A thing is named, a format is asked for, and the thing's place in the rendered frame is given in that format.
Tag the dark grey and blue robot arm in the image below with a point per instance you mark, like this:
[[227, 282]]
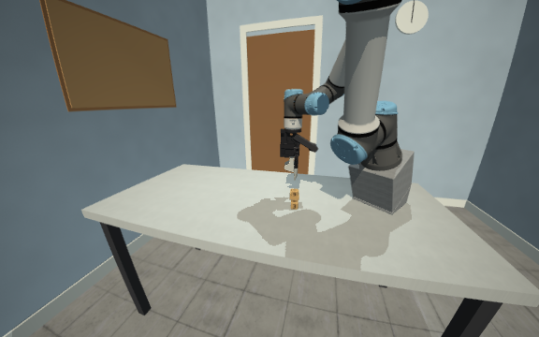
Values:
[[360, 61]]

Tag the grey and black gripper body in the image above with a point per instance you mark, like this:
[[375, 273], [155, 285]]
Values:
[[288, 145]]

